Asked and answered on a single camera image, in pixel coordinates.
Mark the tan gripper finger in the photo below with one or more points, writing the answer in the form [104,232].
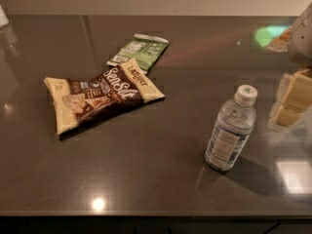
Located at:
[278,114]
[298,97]

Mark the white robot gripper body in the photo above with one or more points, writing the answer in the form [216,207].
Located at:
[302,39]

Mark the clear blue-label plastic water bottle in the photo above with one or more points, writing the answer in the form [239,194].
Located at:
[233,126]

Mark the green snack bag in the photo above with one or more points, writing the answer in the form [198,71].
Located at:
[145,49]

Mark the brown sea salt chip bag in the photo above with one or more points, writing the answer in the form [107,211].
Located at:
[120,89]

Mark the white object at table edge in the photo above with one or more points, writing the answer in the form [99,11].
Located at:
[3,18]

